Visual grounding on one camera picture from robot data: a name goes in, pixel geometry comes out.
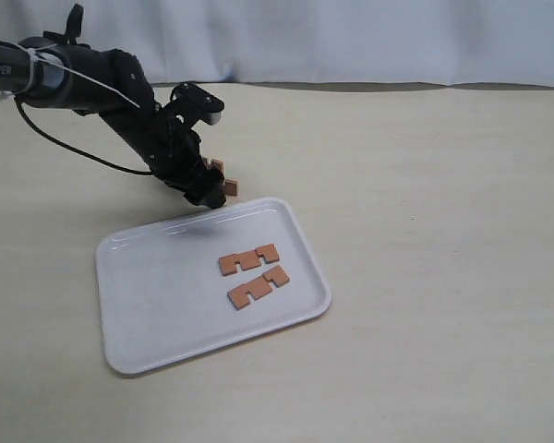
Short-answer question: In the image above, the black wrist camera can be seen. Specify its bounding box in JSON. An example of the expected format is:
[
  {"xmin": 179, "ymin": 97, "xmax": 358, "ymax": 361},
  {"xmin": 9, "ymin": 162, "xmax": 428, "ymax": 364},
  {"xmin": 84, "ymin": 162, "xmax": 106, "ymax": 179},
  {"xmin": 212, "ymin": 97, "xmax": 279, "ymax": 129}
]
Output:
[{"xmin": 160, "ymin": 82, "xmax": 224, "ymax": 128}]

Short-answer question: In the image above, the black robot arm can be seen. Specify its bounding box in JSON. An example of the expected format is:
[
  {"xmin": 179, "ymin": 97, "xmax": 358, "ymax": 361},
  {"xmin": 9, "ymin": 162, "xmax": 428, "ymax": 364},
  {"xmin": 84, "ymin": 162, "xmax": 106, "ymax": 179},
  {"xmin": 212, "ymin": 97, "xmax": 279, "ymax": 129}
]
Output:
[{"xmin": 0, "ymin": 35, "xmax": 226, "ymax": 210}]

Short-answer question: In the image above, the white zip tie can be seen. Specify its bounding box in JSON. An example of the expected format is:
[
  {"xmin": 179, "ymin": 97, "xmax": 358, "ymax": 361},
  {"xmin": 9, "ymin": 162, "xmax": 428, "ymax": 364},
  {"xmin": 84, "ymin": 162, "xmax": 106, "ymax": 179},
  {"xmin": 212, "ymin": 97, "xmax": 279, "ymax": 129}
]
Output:
[{"xmin": 0, "ymin": 42, "xmax": 140, "ymax": 114}]

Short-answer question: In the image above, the white backdrop curtain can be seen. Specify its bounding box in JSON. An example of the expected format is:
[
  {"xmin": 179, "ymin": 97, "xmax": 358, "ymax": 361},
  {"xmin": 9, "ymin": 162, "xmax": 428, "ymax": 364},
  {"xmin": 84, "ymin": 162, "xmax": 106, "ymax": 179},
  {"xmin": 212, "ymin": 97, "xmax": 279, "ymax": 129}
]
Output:
[{"xmin": 0, "ymin": 0, "xmax": 554, "ymax": 89}]

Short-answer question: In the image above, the white plastic tray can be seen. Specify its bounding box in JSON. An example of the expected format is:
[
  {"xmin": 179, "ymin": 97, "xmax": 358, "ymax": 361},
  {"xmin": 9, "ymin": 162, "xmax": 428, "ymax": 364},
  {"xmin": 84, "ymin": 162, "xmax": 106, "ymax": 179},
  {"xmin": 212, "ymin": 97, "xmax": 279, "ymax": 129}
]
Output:
[{"xmin": 95, "ymin": 198, "xmax": 331, "ymax": 376}]

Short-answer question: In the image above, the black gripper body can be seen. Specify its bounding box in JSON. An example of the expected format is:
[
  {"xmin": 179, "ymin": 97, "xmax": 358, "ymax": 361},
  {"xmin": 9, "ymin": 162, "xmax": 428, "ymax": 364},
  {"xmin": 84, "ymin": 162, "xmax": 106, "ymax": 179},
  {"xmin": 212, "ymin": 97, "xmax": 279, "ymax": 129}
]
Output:
[{"xmin": 99, "ymin": 108, "xmax": 218, "ymax": 192}]

